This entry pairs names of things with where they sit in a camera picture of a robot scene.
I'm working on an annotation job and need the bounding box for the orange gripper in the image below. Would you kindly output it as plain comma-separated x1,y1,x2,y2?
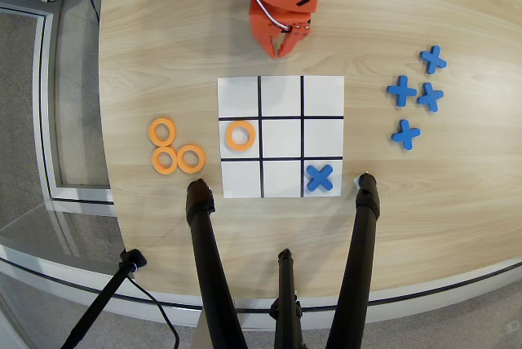
249,0,314,60

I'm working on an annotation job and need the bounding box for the black cable on pole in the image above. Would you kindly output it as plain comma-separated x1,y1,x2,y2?
125,273,181,349

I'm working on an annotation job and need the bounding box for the orange foam ring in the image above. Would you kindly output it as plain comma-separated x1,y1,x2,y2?
176,144,206,175
148,117,179,148
224,119,257,151
151,145,180,175

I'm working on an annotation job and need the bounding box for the thin black tripod leg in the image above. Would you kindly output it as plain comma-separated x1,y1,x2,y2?
268,247,305,349

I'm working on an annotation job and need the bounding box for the black pole with clamp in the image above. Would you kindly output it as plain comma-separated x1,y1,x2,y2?
60,248,148,349

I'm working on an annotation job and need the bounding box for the thick black tripod leg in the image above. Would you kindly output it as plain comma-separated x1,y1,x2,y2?
185,178,250,349
325,172,382,349

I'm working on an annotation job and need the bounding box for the white tic-tac-toe grid sheet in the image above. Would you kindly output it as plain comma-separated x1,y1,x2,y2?
216,75,346,200

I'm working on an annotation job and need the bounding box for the blue foam cross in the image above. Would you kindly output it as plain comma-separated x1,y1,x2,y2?
305,163,335,193
419,45,448,76
416,82,445,113
391,118,422,151
386,74,418,108

